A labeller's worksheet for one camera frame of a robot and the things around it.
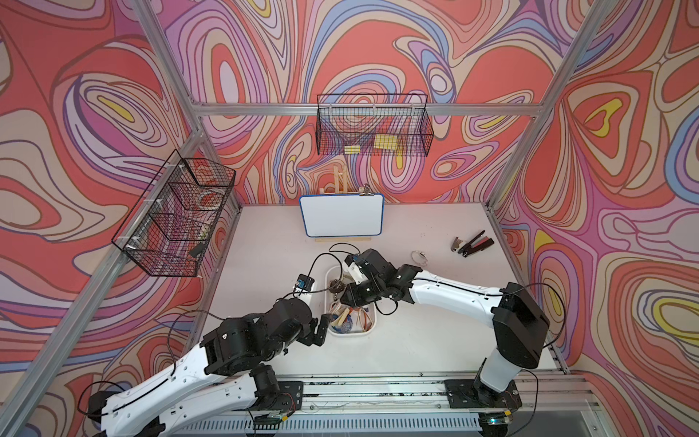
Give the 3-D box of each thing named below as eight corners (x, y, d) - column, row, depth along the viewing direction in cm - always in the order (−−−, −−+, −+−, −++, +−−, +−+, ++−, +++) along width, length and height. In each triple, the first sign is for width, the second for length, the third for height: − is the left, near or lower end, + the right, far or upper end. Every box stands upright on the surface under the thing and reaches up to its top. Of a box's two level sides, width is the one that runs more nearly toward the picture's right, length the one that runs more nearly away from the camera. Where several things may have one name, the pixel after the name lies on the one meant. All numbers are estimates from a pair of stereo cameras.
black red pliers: (459, 259, 104) (461, 256, 102) (446, 243, 108) (448, 240, 107) (493, 245, 108) (495, 242, 106) (479, 231, 113) (481, 227, 111)
